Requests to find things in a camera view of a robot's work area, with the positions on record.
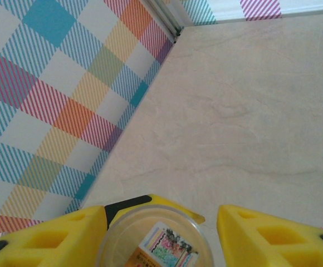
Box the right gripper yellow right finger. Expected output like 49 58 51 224
216 204 323 267

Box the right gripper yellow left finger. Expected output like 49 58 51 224
0 194 205 267

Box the small clear amber jar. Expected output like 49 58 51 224
96 204 214 267

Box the left aluminium corner post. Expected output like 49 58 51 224
149 0 185 45

